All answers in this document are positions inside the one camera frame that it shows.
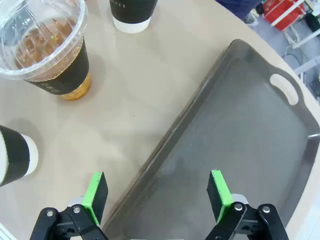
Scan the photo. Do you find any white cable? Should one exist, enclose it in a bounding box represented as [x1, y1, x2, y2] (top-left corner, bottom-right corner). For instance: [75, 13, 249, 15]
[283, 23, 310, 63]

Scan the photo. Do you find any clear dome-lid iced coffee cup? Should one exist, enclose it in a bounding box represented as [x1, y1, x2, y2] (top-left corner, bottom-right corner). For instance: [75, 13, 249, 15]
[0, 0, 93, 102]

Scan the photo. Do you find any dark grey serving tray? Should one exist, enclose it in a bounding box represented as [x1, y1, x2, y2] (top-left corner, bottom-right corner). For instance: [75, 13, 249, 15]
[102, 39, 320, 240]

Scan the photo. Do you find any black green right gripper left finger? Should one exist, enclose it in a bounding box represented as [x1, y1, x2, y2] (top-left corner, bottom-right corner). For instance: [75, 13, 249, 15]
[29, 171, 110, 240]

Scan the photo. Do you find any white paper cup black sleeve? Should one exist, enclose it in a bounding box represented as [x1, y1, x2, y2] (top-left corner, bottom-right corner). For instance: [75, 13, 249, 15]
[0, 124, 40, 188]
[109, 0, 159, 34]

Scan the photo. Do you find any person in navy jacket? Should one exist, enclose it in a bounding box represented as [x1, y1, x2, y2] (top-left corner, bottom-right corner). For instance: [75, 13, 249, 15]
[214, 0, 262, 20]

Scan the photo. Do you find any white metal frame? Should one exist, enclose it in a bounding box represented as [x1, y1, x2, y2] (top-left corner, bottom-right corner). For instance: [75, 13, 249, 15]
[271, 0, 320, 83]

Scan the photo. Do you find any red box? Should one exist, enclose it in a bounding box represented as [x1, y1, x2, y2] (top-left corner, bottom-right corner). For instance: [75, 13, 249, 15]
[263, 0, 307, 32]

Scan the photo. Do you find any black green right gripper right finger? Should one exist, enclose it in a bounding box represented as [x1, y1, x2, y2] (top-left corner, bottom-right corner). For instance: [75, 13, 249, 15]
[205, 169, 290, 240]

